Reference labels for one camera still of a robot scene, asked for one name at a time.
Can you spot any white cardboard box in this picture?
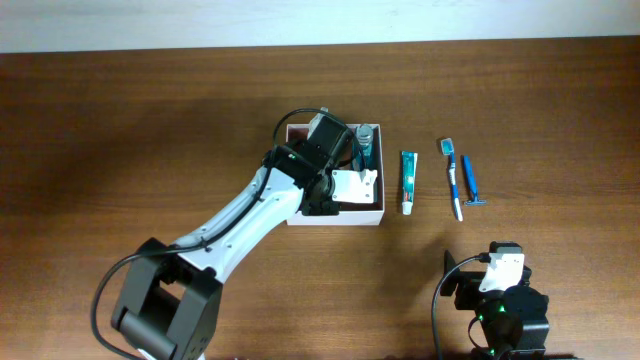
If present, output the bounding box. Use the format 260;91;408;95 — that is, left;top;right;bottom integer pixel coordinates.
287;124;385;226

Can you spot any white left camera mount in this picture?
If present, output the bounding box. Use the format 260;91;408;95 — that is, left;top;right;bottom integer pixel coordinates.
331;169;378;204

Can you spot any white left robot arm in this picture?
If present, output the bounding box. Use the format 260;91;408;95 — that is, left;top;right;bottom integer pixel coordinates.
108;140;349;360

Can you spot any blue disposable razor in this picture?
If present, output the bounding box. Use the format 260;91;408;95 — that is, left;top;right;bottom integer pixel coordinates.
461;155;487;206

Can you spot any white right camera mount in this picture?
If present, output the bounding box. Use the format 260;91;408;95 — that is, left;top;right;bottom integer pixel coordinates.
479;253;525;293

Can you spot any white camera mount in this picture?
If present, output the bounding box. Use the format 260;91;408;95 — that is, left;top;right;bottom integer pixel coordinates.
331;169;378;204
479;253;525;293

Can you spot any blue white toothbrush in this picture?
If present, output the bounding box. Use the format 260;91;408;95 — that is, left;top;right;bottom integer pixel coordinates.
440;138;464;222

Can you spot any teal white toothpaste tube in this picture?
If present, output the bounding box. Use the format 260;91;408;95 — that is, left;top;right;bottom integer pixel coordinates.
401;151;418;216

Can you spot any blue mouthwash bottle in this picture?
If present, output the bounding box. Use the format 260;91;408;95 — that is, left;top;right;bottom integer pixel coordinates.
352;124;377;171

